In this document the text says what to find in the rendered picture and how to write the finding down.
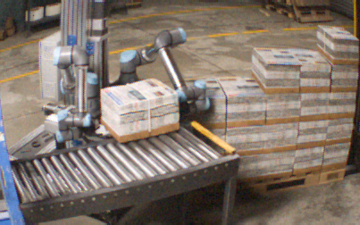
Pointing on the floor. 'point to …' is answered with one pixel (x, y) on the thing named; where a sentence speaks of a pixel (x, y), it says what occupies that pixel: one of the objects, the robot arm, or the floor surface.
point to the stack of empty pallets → (280, 7)
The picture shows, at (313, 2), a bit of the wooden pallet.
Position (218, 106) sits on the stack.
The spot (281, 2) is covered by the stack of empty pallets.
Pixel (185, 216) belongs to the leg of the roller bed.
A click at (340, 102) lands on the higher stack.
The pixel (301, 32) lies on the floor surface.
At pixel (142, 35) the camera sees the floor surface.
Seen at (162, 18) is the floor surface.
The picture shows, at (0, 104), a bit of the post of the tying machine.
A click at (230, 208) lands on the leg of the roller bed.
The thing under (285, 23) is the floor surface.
